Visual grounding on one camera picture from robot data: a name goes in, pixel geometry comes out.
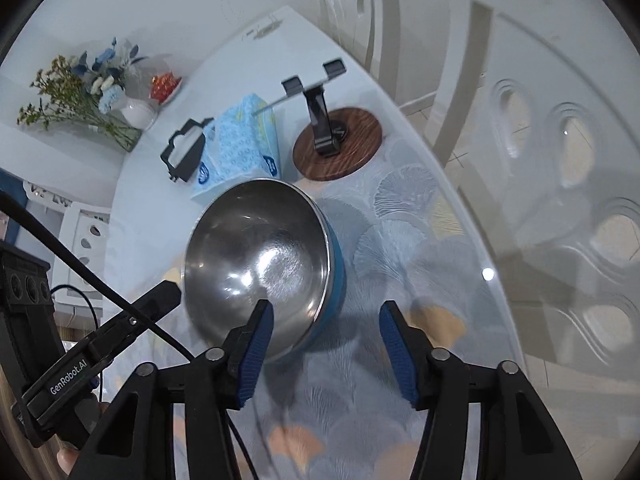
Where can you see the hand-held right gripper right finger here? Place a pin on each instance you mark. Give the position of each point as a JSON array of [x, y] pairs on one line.
[[400, 355]]

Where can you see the flower bouquet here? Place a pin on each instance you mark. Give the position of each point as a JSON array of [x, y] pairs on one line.
[[85, 90]]

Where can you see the black plastic bracket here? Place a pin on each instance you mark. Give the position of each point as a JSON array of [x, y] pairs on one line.
[[187, 157]]

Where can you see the blue steel bowl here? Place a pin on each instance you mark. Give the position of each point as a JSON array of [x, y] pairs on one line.
[[260, 245]]

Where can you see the person's left hand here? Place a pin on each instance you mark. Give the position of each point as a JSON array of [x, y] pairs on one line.
[[67, 460]]

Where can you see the fan pattern tablecloth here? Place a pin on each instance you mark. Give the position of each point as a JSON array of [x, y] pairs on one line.
[[375, 260]]

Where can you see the blue tissue pack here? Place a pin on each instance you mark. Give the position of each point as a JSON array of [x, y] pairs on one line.
[[240, 145]]

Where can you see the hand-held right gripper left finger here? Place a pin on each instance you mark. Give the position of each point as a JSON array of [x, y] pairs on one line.
[[255, 355]]

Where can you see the phone stand with wooden base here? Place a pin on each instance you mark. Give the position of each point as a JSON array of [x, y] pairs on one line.
[[340, 155]]

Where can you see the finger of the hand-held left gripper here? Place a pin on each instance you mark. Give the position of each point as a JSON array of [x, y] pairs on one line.
[[160, 297]]

